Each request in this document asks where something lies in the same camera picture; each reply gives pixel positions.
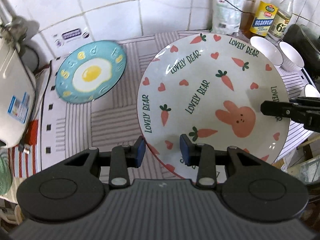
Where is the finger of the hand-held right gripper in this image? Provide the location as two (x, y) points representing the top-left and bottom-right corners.
(260, 95), (320, 133)

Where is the white bowl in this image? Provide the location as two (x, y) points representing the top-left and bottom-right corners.
(304, 84), (320, 100)
(279, 41), (305, 70)
(250, 36), (284, 67)

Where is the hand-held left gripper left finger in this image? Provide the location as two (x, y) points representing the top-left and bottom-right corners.
(64, 135), (146, 188)

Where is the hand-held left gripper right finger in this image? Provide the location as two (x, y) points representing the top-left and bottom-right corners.
(179, 133), (266, 188)

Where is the black cooking pot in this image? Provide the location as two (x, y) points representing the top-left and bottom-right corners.
(282, 24), (320, 68)

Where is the green textured object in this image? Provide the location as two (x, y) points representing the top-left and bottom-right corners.
(0, 146), (13, 195)

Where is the striped table mat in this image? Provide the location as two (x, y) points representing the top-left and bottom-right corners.
(32, 30), (320, 180)

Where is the clear vinegar bottle yellow cap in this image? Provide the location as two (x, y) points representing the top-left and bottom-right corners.
(265, 0), (297, 45)

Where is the blue fried egg plate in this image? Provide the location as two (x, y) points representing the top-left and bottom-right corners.
(55, 40), (127, 103)

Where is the large rabbit carrot print plate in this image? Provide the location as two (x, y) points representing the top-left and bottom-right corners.
(137, 32), (292, 179)

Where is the yellow label oil bottle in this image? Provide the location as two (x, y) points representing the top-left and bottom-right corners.
(246, 0), (282, 39)

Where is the white rice cooker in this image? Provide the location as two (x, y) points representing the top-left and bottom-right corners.
(0, 26), (37, 148)

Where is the glass pot lid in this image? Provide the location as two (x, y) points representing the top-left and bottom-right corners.
(299, 26), (320, 58)

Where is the white plastic packet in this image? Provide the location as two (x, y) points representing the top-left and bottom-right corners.
(211, 0), (245, 36)

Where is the red striped cloth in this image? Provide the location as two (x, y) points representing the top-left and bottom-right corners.
(7, 120), (40, 178)

